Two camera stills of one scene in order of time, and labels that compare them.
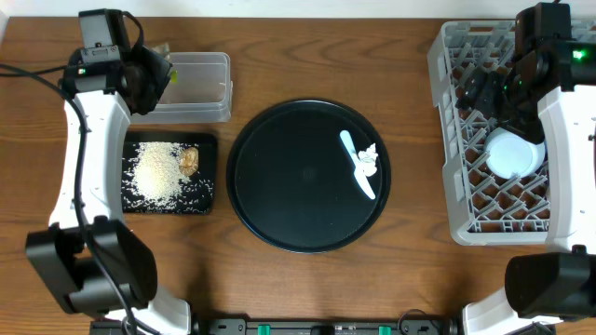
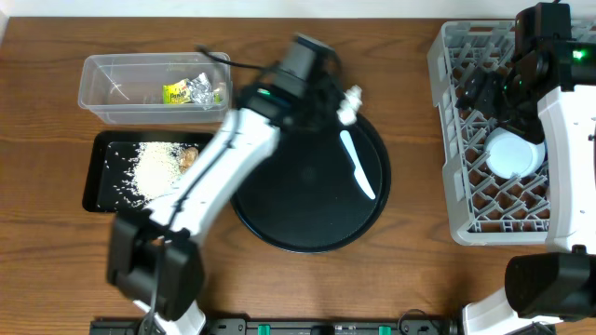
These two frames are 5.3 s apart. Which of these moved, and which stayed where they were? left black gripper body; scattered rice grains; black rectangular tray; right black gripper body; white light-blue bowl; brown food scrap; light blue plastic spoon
Moved: left black gripper body
Stayed: scattered rice grains; light blue plastic spoon; brown food scrap; white light-blue bowl; right black gripper body; black rectangular tray
